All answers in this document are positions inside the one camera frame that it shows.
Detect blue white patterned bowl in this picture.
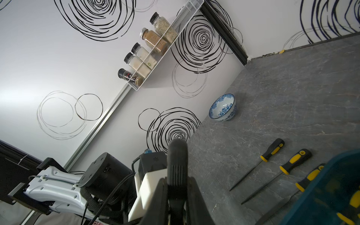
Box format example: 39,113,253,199
209,93,237,122

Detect spice jar green herbs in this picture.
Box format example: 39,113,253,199
150,12,178,44

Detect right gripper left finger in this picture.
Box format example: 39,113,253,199
139,178,169,225

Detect dark pepper grinder jar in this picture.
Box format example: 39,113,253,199
118,68,144,87

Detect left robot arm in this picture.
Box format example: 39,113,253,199
8,152,141,225

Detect file tool in box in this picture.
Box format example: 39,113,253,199
336,190,360,225

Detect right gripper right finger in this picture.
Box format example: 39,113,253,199
186,177,215,225

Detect spice jar white powder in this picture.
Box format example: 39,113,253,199
131,43,158,70

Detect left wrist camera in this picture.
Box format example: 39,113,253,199
128,150,167,222

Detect spice jar brown powder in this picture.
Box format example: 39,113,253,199
140,28,169,56

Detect teal storage box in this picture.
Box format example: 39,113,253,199
280,149,360,225

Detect file tool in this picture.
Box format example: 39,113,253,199
255,163,326,225
229,138,285,191
241,149,313,205
336,190,360,225
167,139,188,225

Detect clear wall shelf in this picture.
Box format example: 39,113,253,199
123,1,204,91

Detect spice jar cream powder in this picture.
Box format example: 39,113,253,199
124,52,151,78

